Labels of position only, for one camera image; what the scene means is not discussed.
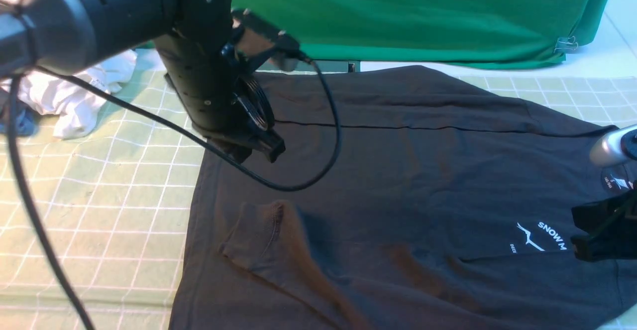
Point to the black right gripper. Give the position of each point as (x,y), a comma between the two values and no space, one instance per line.
(609,229)

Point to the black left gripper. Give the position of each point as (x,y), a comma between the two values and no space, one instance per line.
(232,110)

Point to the dark gray long-sleeve shirt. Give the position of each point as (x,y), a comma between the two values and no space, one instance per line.
(449,208)

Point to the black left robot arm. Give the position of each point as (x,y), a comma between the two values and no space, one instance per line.
(210,52)

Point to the white crumpled shirt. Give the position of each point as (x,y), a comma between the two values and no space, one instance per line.
(76,108)

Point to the dark green metal bar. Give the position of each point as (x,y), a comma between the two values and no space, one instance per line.
(326,66)

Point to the silver binder clip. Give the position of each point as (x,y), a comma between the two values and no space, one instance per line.
(566,45)

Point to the green backdrop cloth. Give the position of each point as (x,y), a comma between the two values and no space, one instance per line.
(485,34)

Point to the blue crumpled garment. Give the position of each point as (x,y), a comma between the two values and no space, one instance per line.
(26,123)

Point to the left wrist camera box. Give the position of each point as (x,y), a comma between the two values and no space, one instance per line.
(258,41)

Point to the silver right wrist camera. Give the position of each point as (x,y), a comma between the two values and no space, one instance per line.
(615,148)

